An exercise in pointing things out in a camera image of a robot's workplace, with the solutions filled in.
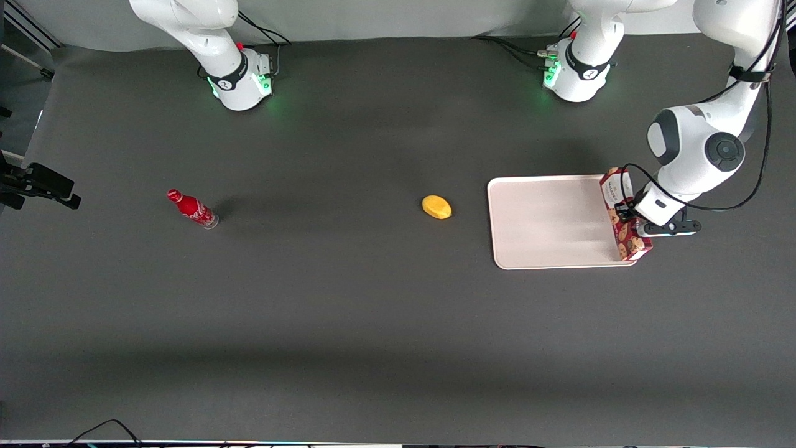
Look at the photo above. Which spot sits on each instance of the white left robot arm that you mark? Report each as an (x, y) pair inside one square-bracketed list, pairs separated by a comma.
[(696, 149)]

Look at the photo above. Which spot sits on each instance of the aluminium frame bar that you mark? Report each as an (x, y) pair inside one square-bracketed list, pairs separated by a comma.
[(31, 25)]

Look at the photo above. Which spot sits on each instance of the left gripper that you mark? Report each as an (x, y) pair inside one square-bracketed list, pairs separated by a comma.
[(625, 210)]

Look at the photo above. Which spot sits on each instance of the red cookie box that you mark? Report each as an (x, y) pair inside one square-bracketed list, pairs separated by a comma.
[(625, 239)]

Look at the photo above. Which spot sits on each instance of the yellow lemon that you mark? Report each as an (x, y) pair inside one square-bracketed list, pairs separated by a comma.
[(436, 207)]

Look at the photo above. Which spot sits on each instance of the pale pink rectangular tray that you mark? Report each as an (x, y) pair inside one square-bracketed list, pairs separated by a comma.
[(547, 221)]

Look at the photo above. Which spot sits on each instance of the red cola bottle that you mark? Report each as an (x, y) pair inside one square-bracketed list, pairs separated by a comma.
[(193, 209)]

